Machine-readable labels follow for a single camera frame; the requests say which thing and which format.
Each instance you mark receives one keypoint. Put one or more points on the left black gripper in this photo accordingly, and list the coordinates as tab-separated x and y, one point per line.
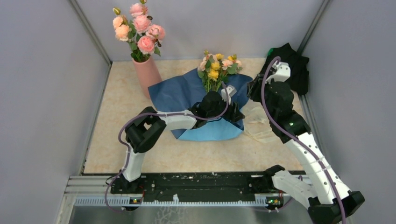
234	115

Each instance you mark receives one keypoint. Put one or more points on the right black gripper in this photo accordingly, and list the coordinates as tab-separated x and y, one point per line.
254	87

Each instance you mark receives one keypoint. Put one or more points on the blue wrapping paper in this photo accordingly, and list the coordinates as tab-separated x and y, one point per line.
181	92

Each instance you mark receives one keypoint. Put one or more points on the cream ribbon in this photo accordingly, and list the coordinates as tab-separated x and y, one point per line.
256	123

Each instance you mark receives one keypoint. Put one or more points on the small yellow pink flower bouquet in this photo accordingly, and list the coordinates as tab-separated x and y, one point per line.
215	69

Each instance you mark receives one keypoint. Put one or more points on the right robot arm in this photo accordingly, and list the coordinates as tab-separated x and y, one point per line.
327	199

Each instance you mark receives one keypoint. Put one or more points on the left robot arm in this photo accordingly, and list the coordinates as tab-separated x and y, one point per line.
143	131

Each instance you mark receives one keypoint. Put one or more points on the pink ceramic vase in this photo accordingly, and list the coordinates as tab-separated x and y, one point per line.
148	75

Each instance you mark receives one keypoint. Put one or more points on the pink rose bunch in vase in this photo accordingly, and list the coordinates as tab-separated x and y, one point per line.
139	32

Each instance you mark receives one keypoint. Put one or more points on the black cloth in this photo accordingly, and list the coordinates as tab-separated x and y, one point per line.
299	79

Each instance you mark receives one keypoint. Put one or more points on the green cloth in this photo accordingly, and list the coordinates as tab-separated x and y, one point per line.
270	51

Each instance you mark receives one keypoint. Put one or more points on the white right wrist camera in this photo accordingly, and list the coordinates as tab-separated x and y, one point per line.
279	73

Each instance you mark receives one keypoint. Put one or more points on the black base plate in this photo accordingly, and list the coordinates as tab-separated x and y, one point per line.
205	187

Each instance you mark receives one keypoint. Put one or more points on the right aluminium frame post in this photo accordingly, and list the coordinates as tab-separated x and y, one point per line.
318	16

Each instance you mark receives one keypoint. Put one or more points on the aluminium frame post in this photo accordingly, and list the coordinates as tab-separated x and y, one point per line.
318	16
90	31

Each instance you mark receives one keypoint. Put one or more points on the left aluminium frame post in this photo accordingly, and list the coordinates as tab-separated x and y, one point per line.
90	31

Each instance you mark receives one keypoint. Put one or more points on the aluminium front rail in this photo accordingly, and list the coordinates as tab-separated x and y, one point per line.
97	189

